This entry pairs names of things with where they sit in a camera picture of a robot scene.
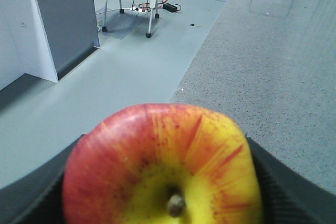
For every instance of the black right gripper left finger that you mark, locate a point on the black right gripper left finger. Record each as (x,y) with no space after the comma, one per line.
(36,197)

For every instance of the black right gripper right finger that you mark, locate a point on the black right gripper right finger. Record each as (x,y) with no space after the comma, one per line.
(287,196)

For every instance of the red yellow apple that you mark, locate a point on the red yellow apple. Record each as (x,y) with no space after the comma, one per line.
(162,163)

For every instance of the grey kitchen island cabinet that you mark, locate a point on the grey kitchen island cabinet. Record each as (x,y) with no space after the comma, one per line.
(45,38)

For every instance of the white power strip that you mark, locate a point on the white power strip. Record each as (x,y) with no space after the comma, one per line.
(140,11)

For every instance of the black power adapter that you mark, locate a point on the black power adapter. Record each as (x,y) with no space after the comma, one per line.
(169,7)

